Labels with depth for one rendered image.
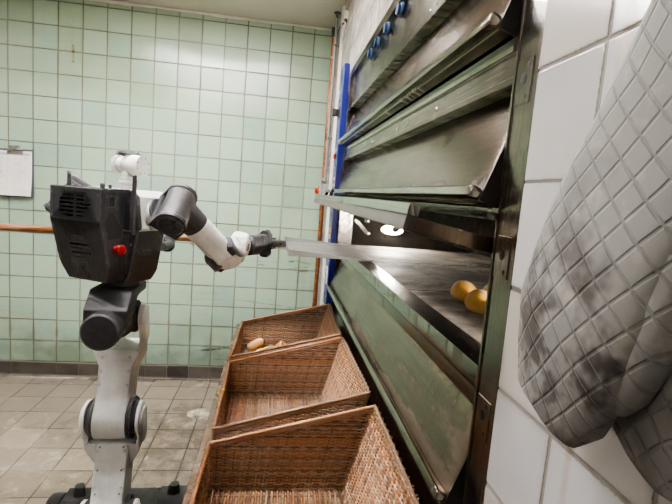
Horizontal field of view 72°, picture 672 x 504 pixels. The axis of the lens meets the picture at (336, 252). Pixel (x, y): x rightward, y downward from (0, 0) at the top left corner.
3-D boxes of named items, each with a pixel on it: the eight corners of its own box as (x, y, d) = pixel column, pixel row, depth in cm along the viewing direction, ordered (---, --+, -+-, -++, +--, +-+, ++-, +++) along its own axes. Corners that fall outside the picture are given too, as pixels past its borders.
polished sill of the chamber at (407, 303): (347, 251, 254) (348, 244, 254) (509, 389, 77) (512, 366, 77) (337, 250, 253) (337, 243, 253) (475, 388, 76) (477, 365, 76)
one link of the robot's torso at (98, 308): (121, 352, 139) (122, 295, 137) (75, 351, 137) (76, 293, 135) (144, 326, 166) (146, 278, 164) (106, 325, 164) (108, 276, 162)
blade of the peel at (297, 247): (288, 256, 188) (288, 249, 187) (284, 241, 242) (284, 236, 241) (374, 261, 193) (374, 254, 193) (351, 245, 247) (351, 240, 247)
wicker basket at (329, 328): (327, 351, 256) (331, 302, 252) (338, 395, 200) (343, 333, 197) (238, 347, 250) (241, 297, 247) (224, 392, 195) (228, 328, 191)
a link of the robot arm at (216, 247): (250, 264, 163) (213, 222, 148) (220, 283, 164) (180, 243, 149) (244, 245, 172) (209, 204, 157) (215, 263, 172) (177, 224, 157)
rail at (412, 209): (314, 197, 248) (318, 198, 248) (406, 214, 72) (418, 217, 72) (315, 194, 247) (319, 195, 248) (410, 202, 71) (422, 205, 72)
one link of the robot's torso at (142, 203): (117, 298, 133) (120, 173, 129) (32, 282, 144) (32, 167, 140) (183, 283, 161) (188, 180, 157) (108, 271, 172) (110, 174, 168)
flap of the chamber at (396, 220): (313, 202, 248) (348, 211, 251) (402, 230, 72) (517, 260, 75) (314, 197, 248) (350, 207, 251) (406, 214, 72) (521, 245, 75)
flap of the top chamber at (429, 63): (343, 146, 246) (359, 111, 245) (512, 35, 70) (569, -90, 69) (336, 143, 245) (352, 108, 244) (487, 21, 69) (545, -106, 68)
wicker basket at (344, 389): (339, 397, 199) (345, 335, 195) (366, 476, 143) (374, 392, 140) (224, 395, 192) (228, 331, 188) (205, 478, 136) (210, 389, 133)
